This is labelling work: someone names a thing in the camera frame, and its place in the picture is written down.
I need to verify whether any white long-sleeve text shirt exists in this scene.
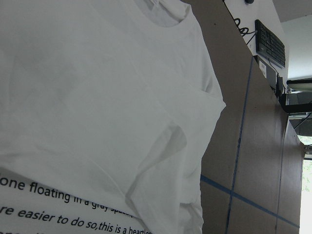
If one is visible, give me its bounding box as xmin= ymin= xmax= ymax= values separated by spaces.
xmin=0 ymin=0 xmax=225 ymax=234

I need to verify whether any black keyboard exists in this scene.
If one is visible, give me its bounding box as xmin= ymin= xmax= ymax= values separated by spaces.
xmin=254 ymin=19 xmax=286 ymax=68

